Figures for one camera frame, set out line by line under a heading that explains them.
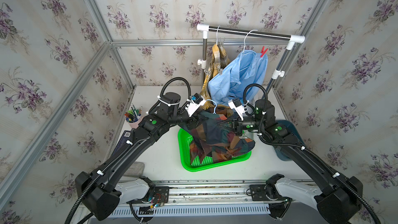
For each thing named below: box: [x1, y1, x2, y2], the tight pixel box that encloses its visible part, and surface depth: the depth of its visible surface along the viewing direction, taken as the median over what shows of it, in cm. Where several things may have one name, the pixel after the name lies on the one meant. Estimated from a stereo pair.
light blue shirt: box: [207, 49, 268, 107], surface depth 77 cm
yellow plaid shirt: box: [200, 43, 234, 116], surface depth 71 cm
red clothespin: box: [260, 46, 269, 58], surface depth 80 cm
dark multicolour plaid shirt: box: [178, 109, 256, 165], surface depth 68 cm
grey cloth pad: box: [122, 161, 145, 178], surface depth 80 cm
